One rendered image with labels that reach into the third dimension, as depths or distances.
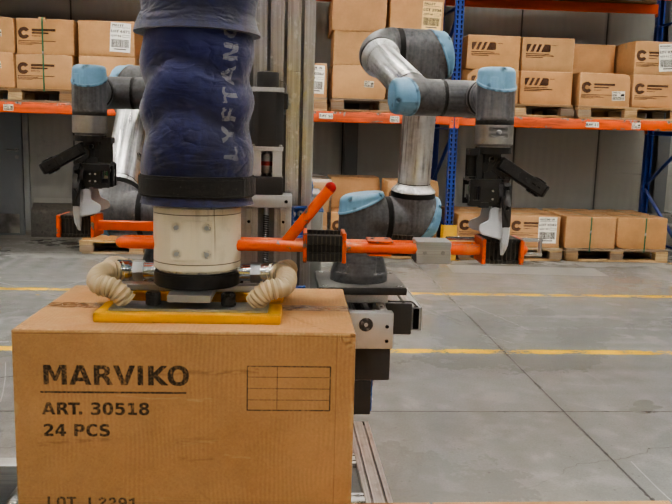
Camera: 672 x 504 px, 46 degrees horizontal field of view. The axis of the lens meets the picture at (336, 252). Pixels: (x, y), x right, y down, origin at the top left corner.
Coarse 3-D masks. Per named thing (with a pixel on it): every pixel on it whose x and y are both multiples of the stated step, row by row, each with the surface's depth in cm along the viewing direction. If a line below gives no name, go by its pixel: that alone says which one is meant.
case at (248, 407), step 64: (64, 320) 143; (320, 320) 148; (64, 384) 138; (128, 384) 138; (192, 384) 139; (256, 384) 140; (320, 384) 140; (64, 448) 140; (128, 448) 140; (192, 448) 141; (256, 448) 141; (320, 448) 142
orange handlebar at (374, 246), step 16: (112, 224) 179; (128, 224) 179; (144, 224) 179; (128, 240) 152; (144, 240) 152; (240, 240) 153; (256, 240) 153; (272, 240) 154; (352, 240) 158; (368, 240) 154; (384, 240) 155; (400, 240) 159
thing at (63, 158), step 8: (80, 144) 175; (64, 152) 175; (72, 152) 175; (80, 152) 175; (48, 160) 175; (56, 160) 175; (64, 160) 175; (72, 160) 178; (40, 168) 176; (48, 168) 175; (56, 168) 176
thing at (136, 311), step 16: (112, 304) 146; (128, 304) 147; (144, 304) 147; (160, 304) 147; (176, 304) 148; (192, 304) 148; (208, 304) 148; (224, 304) 146; (240, 304) 149; (272, 304) 152; (96, 320) 142; (112, 320) 142; (128, 320) 142; (144, 320) 142; (160, 320) 143; (176, 320) 143; (192, 320) 143; (208, 320) 143; (224, 320) 143; (240, 320) 143; (256, 320) 143; (272, 320) 143
